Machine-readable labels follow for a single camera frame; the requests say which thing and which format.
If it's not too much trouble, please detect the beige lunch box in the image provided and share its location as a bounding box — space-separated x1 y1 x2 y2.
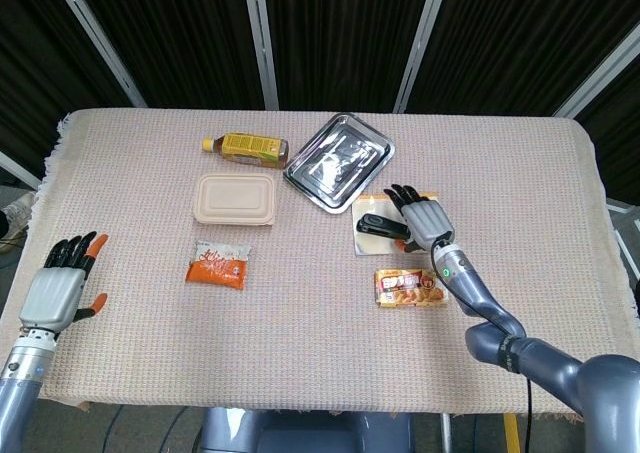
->
193 173 278 228

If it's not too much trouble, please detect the yellow table leg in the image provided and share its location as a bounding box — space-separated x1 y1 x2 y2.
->
503 413 520 453

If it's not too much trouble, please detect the pink woven tablecloth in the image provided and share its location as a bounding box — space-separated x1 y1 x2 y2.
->
0 107 640 417

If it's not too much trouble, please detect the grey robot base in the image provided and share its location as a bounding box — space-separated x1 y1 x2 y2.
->
199 406 416 453

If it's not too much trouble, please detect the white sneaker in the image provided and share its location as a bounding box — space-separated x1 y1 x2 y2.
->
0 190 37 244

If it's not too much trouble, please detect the white partition post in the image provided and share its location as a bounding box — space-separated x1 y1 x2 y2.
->
392 0 453 114
241 0 280 111
552 35 640 120
47 0 149 109

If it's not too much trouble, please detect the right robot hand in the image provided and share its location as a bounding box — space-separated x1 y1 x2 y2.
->
383 184 457 254

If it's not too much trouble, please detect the curry box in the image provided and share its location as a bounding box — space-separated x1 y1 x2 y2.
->
374 267 449 308

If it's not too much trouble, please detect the black clip device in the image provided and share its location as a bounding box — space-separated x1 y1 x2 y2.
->
355 213 412 240

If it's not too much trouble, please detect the orange snack packet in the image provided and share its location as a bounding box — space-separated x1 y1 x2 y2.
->
186 238 252 291

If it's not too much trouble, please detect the stainless steel tray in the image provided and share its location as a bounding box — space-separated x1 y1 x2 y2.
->
283 113 397 216

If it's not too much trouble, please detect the tea bottle with yellow label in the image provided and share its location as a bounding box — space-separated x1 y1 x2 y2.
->
201 132 290 170

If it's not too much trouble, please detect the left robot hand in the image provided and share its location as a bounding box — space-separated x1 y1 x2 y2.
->
18 231 110 335

